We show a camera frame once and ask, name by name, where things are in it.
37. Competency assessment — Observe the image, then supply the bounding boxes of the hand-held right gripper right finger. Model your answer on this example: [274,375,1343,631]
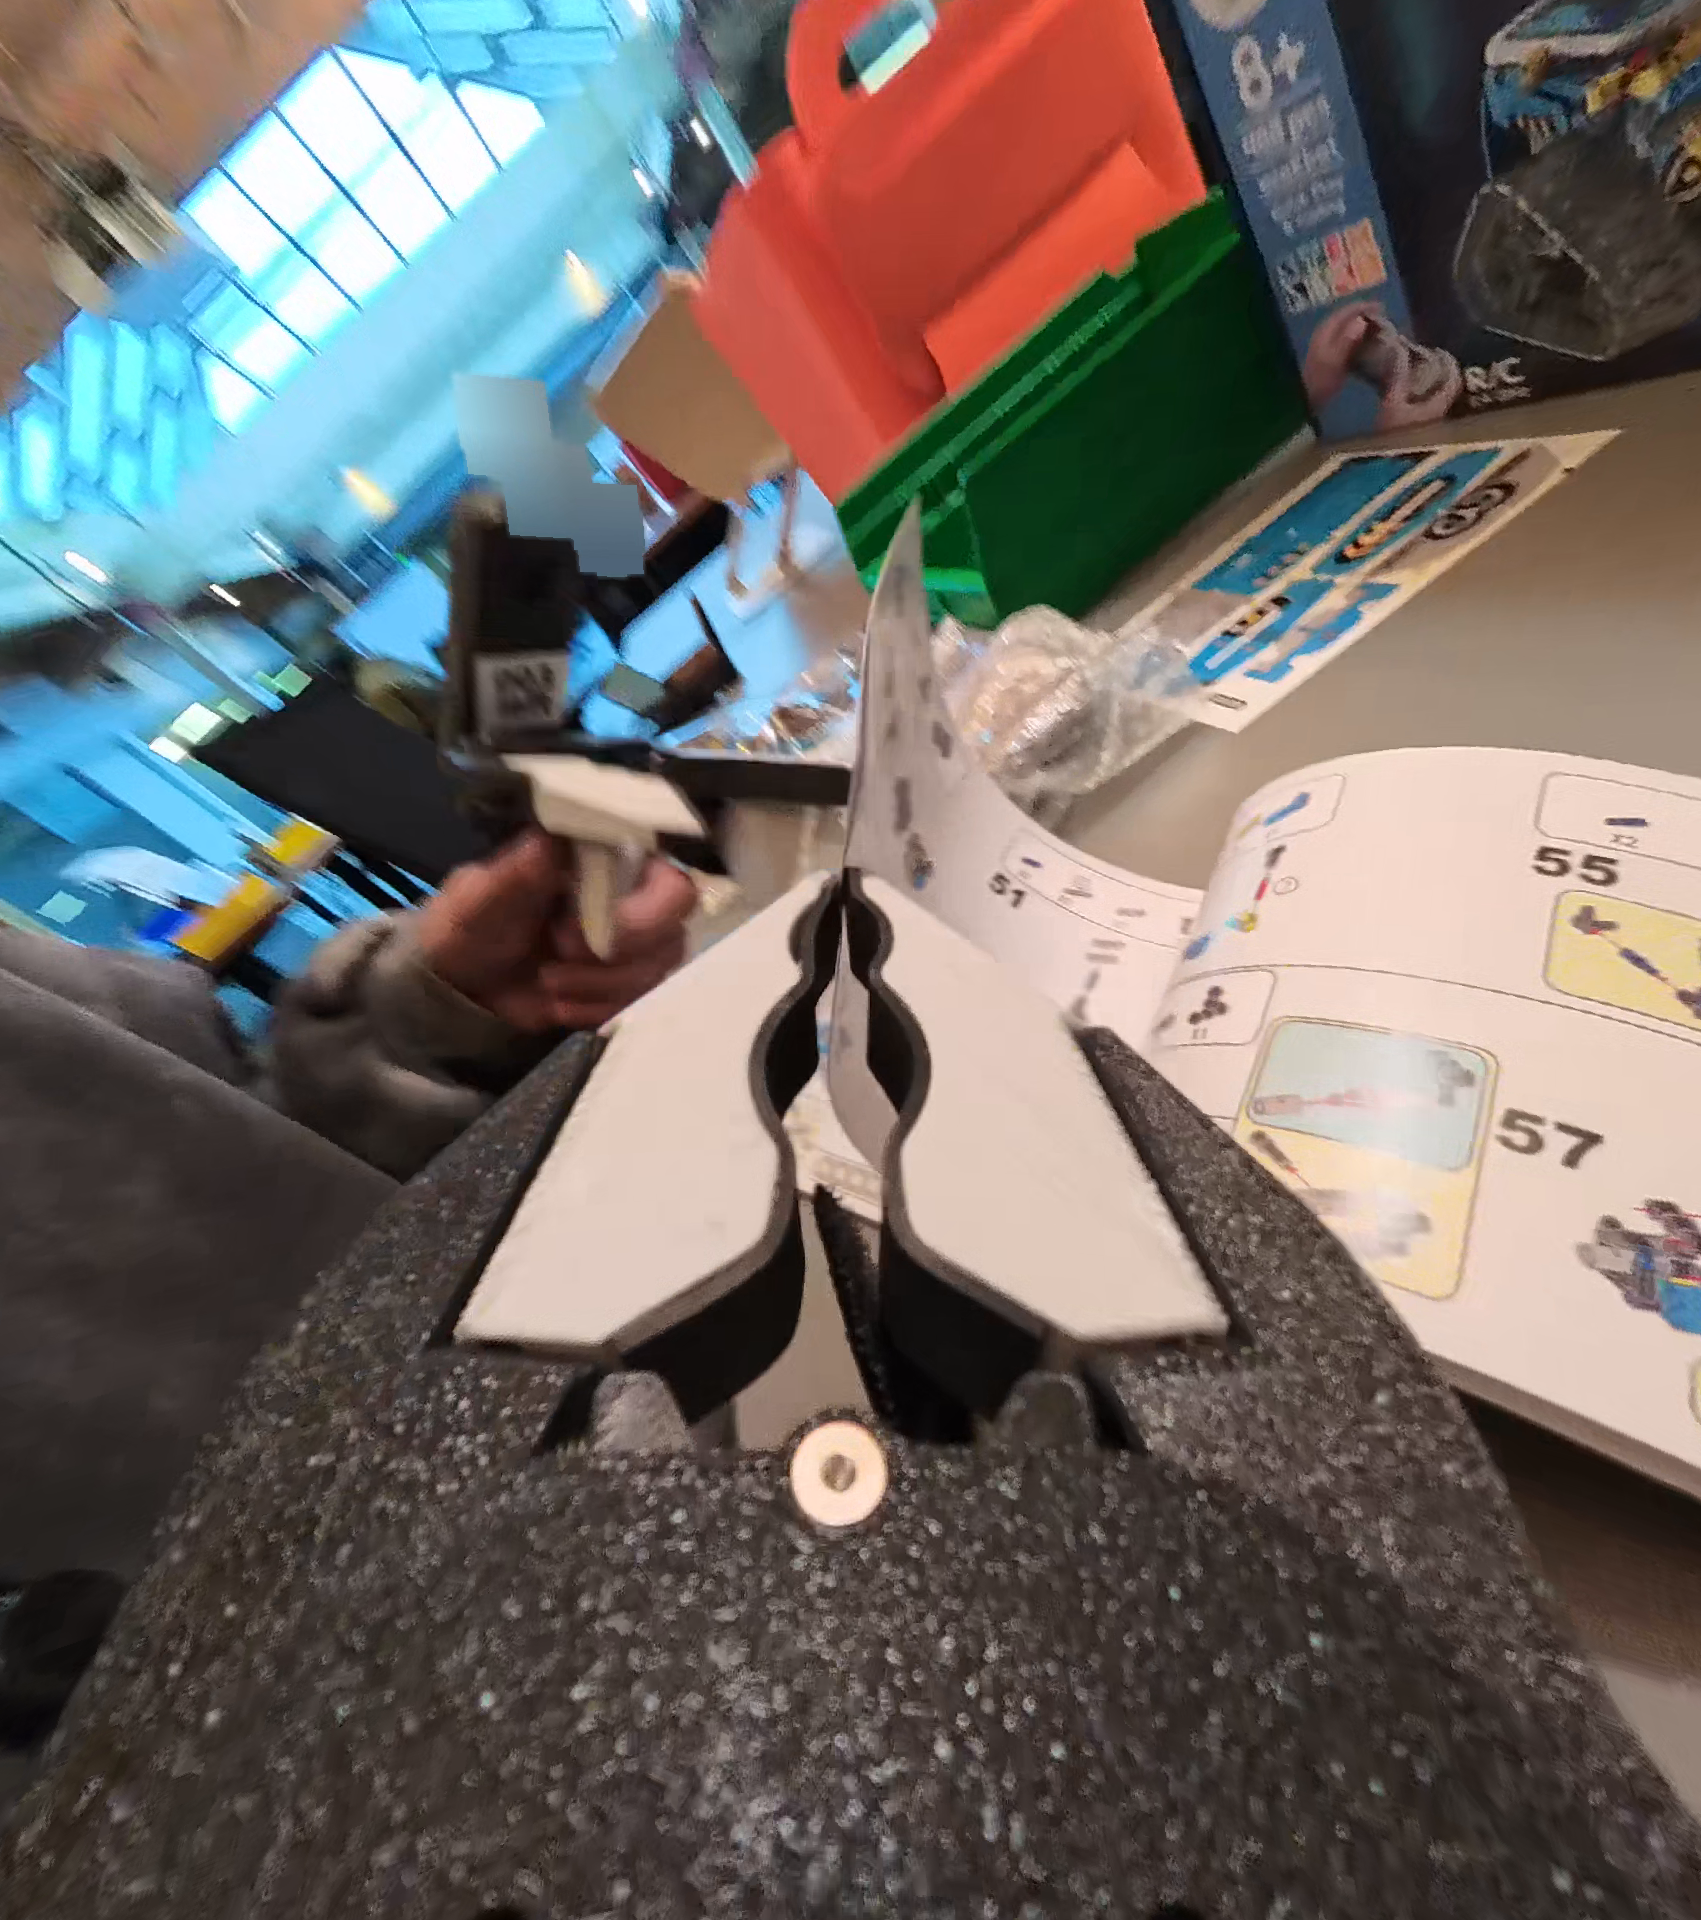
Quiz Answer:
[850,875,1230,1424]

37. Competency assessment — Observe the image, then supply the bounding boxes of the person's left forearm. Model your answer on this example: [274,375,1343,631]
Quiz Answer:
[273,913,537,1189]

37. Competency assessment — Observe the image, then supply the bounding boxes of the blue sticker sheet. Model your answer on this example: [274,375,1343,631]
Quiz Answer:
[1113,427,1625,738]

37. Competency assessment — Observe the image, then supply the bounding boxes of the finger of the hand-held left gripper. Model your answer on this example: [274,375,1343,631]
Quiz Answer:
[503,751,714,847]

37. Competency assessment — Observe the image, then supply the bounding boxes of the small blue leaflet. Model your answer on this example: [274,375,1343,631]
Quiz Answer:
[823,502,1701,1551]

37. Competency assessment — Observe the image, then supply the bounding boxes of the person's left hand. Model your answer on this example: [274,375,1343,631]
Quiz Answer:
[443,833,703,1039]

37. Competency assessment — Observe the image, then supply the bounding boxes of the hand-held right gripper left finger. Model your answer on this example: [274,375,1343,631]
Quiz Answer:
[452,871,841,1424]

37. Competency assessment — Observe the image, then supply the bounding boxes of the green plastic bin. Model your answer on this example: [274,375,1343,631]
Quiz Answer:
[834,193,1312,631]

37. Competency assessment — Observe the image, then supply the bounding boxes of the clear bubble wrap bag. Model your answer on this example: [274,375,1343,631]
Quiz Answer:
[932,605,1197,824]

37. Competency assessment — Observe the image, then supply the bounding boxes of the desk stand with brown board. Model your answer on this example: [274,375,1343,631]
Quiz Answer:
[593,271,811,606]

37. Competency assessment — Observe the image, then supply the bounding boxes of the blue robot kit box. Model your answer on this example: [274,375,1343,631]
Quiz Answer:
[1147,0,1701,444]

